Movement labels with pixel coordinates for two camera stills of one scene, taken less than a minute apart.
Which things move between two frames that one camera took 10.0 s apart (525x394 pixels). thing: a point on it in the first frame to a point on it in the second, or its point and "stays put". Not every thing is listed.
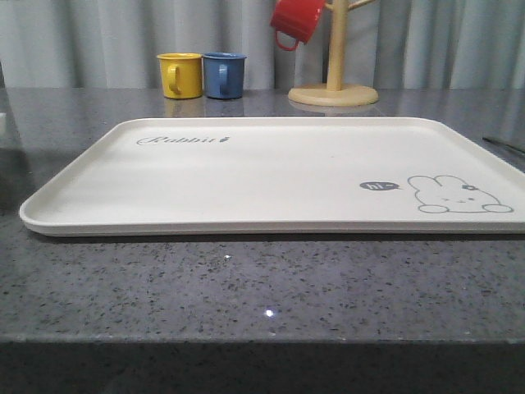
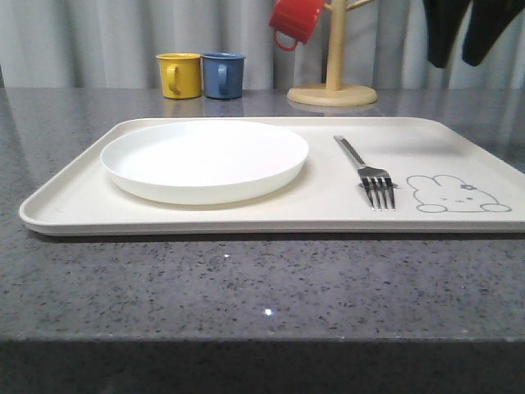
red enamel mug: [295, 19] stays put
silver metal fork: [503, 144] to [376, 180]
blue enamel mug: [224, 75] stays put
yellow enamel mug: [181, 75] stays put
